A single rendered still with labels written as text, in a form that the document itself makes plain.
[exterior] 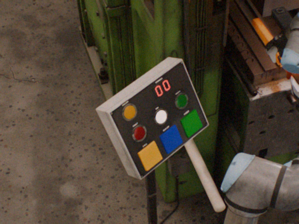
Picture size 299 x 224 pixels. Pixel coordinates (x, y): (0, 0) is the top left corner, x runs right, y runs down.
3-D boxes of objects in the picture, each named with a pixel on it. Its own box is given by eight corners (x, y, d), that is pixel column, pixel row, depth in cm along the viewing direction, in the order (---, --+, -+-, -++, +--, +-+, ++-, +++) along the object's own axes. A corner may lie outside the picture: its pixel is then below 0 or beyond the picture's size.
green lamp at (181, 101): (189, 106, 217) (189, 98, 214) (176, 109, 216) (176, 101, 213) (186, 100, 219) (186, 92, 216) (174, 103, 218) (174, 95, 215)
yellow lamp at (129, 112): (138, 117, 205) (137, 109, 202) (124, 122, 204) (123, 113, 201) (135, 111, 207) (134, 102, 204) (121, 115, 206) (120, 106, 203)
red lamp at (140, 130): (147, 138, 209) (147, 130, 205) (134, 142, 208) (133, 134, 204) (145, 131, 210) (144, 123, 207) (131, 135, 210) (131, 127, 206)
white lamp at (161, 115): (168, 122, 213) (168, 114, 209) (156, 126, 212) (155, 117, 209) (166, 115, 215) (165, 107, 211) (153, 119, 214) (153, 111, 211)
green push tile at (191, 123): (202, 126, 222) (195, 109, 219) (188, 138, 219) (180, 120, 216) (199, 125, 224) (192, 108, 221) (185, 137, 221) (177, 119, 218)
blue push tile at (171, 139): (183, 142, 218) (175, 124, 215) (168, 154, 215) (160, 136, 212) (180, 141, 220) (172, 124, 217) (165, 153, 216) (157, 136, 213)
